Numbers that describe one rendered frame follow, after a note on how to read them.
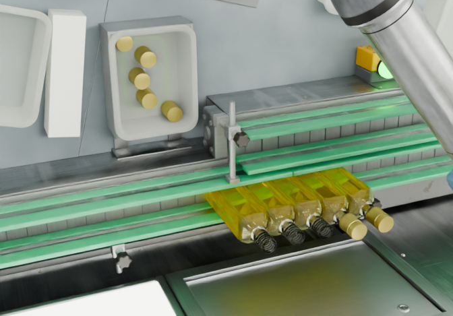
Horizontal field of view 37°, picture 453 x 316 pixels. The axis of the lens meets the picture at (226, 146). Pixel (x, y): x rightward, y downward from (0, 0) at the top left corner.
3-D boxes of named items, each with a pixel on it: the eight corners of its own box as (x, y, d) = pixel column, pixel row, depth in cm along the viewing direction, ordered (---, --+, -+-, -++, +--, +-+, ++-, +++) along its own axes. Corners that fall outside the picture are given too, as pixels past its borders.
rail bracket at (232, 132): (212, 168, 141) (236, 194, 130) (211, 91, 134) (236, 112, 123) (226, 166, 142) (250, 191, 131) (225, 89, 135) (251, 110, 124)
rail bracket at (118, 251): (100, 253, 139) (116, 289, 128) (98, 224, 136) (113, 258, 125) (119, 249, 140) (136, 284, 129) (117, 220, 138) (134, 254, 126)
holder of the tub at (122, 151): (109, 150, 145) (118, 164, 138) (98, 23, 134) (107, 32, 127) (185, 138, 151) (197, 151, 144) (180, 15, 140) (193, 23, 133)
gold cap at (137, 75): (127, 67, 138) (133, 73, 134) (144, 66, 139) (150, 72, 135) (128, 84, 139) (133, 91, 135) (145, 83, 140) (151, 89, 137)
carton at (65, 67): (44, 127, 138) (48, 137, 133) (48, 8, 129) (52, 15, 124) (74, 126, 140) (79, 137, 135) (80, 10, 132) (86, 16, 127)
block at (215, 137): (200, 147, 146) (212, 160, 140) (199, 106, 142) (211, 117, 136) (216, 145, 147) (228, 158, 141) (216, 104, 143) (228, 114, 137)
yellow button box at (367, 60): (353, 74, 161) (370, 83, 155) (355, 43, 158) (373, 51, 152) (378, 71, 164) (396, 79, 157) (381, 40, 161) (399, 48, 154)
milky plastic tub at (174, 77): (106, 128, 143) (116, 143, 135) (98, 22, 134) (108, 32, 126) (185, 116, 148) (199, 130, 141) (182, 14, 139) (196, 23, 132)
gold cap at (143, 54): (133, 46, 136) (139, 52, 133) (150, 44, 138) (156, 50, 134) (134, 63, 138) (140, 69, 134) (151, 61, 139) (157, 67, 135)
